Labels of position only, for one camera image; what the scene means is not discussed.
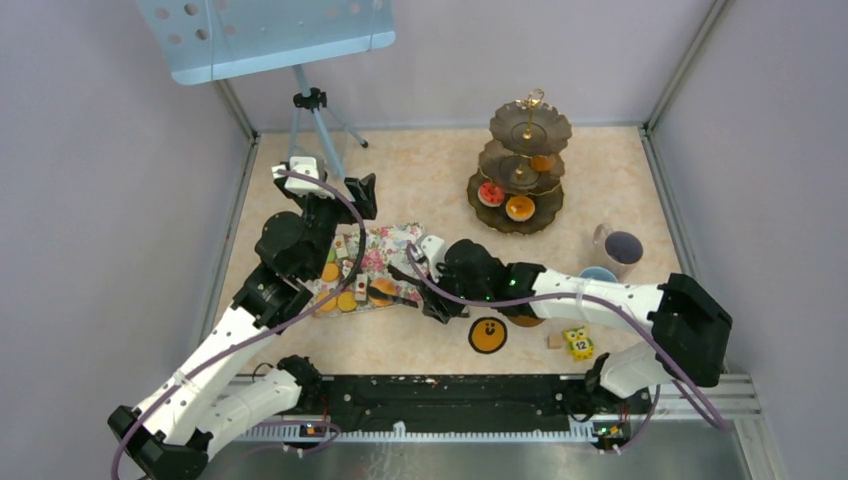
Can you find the light blue music stand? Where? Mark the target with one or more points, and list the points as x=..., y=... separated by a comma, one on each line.
x=208, y=41

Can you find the smiley face coaster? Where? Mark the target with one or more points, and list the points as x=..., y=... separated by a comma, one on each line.
x=487, y=335

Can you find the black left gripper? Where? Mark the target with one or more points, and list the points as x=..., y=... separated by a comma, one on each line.
x=364, y=195

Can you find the blue mug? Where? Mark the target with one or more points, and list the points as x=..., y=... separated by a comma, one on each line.
x=598, y=273

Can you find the three-tier smoked glass stand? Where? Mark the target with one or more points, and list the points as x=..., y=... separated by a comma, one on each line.
x=521, y=129

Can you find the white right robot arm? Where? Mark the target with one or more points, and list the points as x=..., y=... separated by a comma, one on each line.
x=684, y=331

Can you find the small wooden cube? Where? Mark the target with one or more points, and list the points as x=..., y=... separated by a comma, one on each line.
x=554, y=341

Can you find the round biscuit cookie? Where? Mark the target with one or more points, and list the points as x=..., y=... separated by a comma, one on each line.
x=331, y=273

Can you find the owl number block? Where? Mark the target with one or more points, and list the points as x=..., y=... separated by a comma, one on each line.
x=579, y=345

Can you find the red sprinkled donut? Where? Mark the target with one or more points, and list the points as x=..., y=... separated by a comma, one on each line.
x=490, y=195

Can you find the brown croissant pastry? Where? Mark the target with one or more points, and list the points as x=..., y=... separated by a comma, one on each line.
x=542, y=163

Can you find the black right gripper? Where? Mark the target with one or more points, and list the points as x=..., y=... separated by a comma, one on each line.
x=440, y=307

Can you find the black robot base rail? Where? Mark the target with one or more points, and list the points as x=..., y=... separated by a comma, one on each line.
x=462, y=404

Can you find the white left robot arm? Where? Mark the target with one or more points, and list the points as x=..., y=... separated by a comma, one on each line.
x=177, y=430

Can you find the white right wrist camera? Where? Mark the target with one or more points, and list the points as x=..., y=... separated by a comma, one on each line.
x=432, y=248

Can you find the floral serving tray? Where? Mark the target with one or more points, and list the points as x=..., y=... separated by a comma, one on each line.
x=384, y=246

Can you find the white cake slice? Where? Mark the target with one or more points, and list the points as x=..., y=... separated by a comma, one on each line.
x=360, y=287

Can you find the round golden bun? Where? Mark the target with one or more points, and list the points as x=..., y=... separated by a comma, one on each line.
x=381, y=291

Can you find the brown round saucer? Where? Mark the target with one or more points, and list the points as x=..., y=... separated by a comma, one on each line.
x=525, y=321

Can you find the orange fruit tart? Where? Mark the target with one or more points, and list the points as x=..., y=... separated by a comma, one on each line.
x=520, y=208

